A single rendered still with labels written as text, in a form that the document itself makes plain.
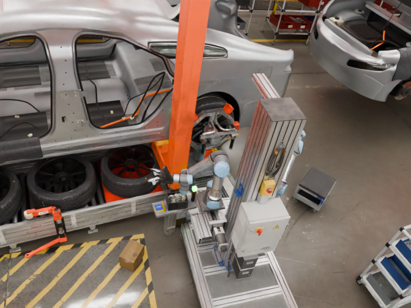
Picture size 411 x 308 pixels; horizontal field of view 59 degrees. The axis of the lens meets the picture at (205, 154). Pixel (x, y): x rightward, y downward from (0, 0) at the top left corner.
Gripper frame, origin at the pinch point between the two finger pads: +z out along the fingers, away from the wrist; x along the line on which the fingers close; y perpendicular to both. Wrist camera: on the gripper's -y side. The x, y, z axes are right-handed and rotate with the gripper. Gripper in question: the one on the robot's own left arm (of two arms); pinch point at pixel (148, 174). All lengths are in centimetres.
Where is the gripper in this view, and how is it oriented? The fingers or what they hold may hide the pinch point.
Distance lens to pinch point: 292.4
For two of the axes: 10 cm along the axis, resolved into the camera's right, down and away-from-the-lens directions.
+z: -9.9, -0.8, -1.0
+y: -1.3, 8.1, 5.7
